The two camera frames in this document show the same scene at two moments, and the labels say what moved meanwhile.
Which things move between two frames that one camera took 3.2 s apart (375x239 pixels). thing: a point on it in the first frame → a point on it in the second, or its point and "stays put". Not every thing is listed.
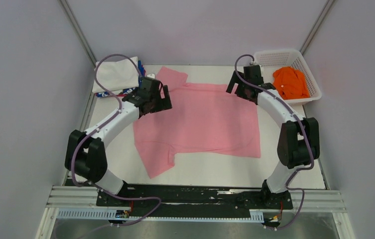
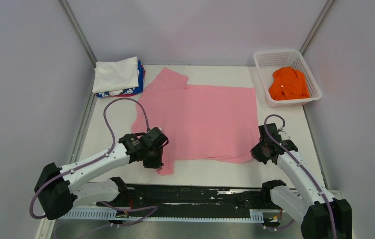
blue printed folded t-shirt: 142,72 stays put
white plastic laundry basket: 271,60 stays put
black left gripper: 164,103 → 157,164
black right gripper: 235,80 → 255,153
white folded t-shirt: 116,74 stays put
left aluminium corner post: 67,10 stays put
